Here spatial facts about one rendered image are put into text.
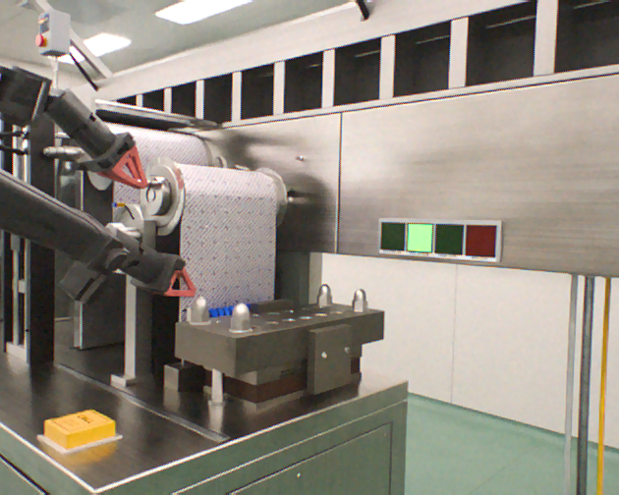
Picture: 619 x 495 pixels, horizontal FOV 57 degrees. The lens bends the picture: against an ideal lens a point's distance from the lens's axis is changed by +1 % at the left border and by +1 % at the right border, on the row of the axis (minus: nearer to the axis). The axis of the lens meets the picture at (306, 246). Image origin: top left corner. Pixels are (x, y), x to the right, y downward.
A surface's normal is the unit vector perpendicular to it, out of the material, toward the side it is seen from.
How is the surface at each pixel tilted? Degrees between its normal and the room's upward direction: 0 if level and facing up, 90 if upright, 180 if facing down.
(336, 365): 90
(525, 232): 90
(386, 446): 90
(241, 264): 90
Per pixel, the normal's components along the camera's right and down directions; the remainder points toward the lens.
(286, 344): 0.73, 0.06
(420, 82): -0.68, 0.02
